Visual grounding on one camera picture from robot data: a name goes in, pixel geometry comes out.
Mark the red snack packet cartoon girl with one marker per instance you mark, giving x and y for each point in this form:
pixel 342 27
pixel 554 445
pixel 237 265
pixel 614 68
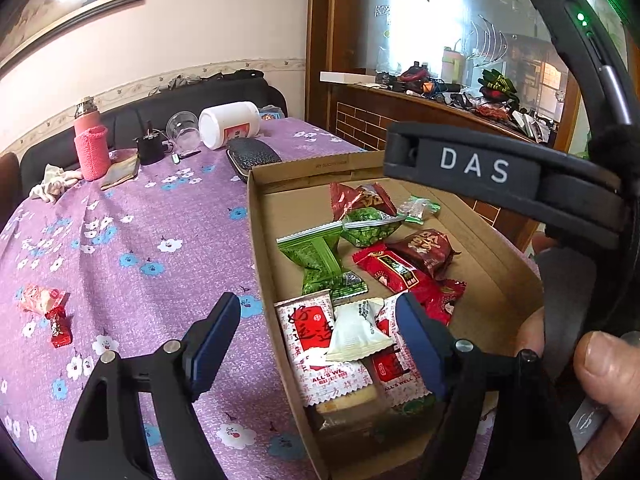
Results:
pixel 437 298

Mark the black small cup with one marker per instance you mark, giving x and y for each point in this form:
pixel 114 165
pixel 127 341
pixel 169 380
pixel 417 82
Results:
pixel 151 145

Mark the green pea snack packet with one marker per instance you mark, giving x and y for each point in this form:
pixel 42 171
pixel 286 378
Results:
pixel 315 251

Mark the round green pea packet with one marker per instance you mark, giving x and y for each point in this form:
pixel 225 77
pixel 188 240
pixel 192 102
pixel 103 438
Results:
pixel 364 227

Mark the brown chair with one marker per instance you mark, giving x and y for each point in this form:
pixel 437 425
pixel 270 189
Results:
pixel 10 186

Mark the dark red foil snack packet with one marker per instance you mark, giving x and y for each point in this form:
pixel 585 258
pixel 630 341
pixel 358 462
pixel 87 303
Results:
pixel 428 250

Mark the clear glass cup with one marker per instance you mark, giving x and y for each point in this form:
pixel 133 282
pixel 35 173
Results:
pixel 182 128

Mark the red white snack packet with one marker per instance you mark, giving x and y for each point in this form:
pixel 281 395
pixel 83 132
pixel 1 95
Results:
pixel 307 326

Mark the white plastic jar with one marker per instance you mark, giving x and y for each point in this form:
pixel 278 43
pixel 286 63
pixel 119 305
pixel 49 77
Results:
pixel 219 124

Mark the wooden partition counter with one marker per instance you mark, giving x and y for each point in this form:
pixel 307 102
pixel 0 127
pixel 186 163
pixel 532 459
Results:
pixel 450 40

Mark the white triangular snack packet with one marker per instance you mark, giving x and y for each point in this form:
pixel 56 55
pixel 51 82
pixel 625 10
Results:
pixel 355 334

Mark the white crumpled cloth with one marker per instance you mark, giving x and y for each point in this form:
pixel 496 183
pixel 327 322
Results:
pixel 55 182

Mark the red foil snack in box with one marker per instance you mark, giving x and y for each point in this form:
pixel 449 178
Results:
pixel 345 199

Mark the black textured pouch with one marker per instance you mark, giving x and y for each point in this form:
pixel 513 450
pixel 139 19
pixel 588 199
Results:
pixel 246 153

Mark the small red candy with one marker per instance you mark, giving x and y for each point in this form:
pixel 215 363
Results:
pixel 61 335

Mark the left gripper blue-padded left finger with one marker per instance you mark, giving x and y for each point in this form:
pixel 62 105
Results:
pixel 106 438

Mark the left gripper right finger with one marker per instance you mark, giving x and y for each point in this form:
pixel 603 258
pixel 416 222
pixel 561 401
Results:
pixel 531 438

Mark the small book stack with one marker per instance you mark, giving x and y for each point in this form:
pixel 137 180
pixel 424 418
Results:
pixel 124 167

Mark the clear green small packet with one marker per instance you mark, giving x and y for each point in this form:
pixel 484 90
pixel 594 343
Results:
pixel 418 209

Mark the cardboard box tray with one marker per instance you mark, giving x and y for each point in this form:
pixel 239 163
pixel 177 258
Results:
pixel 502 290

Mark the black sofa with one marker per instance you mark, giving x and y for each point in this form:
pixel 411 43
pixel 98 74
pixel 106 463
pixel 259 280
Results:
pixel 128 122

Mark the pink transparent snack packet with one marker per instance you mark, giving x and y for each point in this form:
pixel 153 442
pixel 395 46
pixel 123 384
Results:
pixel 41 300

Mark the pink sleeved thermos bottle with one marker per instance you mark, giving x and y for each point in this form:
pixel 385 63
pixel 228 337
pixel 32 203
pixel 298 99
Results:
pixel 91 140

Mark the purple floral tablecloth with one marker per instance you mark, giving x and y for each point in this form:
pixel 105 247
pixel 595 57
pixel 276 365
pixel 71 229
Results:
pixel 141 263

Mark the yellow cake snack packet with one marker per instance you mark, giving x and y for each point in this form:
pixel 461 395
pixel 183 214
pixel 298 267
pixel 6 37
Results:
pixel 357 410

